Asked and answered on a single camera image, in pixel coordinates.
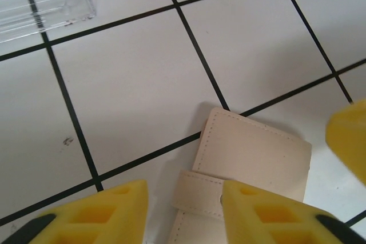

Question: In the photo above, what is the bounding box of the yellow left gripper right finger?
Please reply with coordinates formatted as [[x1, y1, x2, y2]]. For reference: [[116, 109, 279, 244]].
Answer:
[[222, 180, 366, 244]]

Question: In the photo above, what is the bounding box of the beige leather card holder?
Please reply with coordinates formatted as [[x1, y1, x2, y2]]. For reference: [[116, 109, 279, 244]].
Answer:
[[167, 107, 313, 244]]

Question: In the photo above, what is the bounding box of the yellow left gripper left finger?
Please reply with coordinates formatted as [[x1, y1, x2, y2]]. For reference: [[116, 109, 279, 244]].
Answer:
[[0, 179, 150, 244]]

